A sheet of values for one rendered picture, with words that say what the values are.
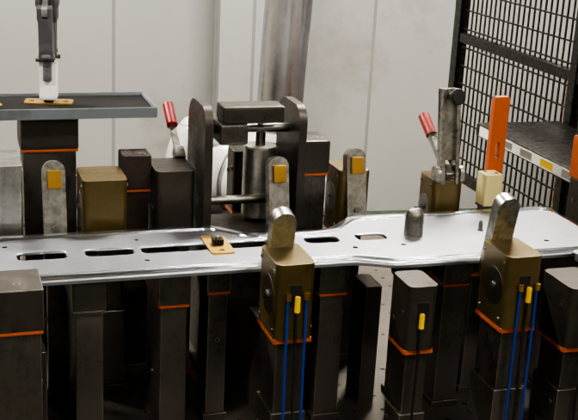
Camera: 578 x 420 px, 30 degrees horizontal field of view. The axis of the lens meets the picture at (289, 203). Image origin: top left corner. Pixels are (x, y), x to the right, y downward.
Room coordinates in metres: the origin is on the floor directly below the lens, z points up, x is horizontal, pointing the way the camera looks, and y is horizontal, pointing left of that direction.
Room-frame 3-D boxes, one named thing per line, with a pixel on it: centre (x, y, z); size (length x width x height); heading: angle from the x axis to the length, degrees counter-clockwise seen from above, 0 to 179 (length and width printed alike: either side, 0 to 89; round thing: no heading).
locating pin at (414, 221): (1.73, -0.21, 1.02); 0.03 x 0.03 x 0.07
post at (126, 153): (1.79, 0.27, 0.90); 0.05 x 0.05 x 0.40; 19
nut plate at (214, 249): (1.62, 0.11, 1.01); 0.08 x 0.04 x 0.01; 18
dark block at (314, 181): (1.89, -0.03, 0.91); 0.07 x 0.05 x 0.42; 19
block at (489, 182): (1.91, -0.37, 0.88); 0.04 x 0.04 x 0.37; 19
